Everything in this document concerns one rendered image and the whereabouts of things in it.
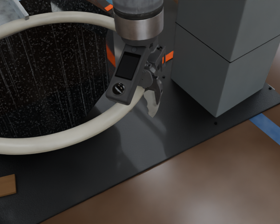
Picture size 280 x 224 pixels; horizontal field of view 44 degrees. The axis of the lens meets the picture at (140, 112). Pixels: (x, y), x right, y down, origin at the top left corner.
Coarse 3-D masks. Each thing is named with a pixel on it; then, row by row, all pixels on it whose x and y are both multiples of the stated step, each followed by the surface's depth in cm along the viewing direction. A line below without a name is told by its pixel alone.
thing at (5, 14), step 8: (0, 0) 99; (8, 0) 99; (16, 0) 94; (0, 8) 98; (8, 8) 98; (16, 8) 95; (0, 16) 96; (8, 16) 97; (16, 16) 97; (24, 16) 93; (0, 24) 95; (16, 32) 95
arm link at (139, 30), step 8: (160, 16) 61; (120, 24) 61; (128, 24) 60; (136, 24) 59; (144, 24) 60; (152, 24) 60; (160, 24) 62; (120, 32) 62; (128, 32) 61; (136, 32) 61; (144, 32) 61; (152, 32) 61
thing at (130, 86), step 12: (132, 48) 65; (144, 48) 64; (120, 60) 65; (132, 60) 64; (144, 60) 65; (120, 72) 64; (132, 72) 64; (120, 84) 63; (132, 84) 63; (108, 96) 64; (120, 96) 63; (132, 96) 65
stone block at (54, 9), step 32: (32, 0) 126; (64, 0) 134; (32, 32) 130; (64, 32) 138; (96, 32) 147; (0, 64) 132; (32, 64) 140; (64, 64) 149; (96, 64) 159; (0, 96) 143; (32, 96) 152; (64, 96) 162; (96, 96) 173; (0, 128) 154; (32, 128) 165; (64, 128) 177
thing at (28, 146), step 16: (32, 16) 94; (48, 16) 95; (64, 16) 95; (80, 16) 94; (96, 16) 93; (0, 32) 91; (112, 112) 66; (80, 128) 64; (96, 128) 65; (0, 144) 63; (16, 144) 62; (32, 144) 62; (48, 144) 62; (64, 144) 63
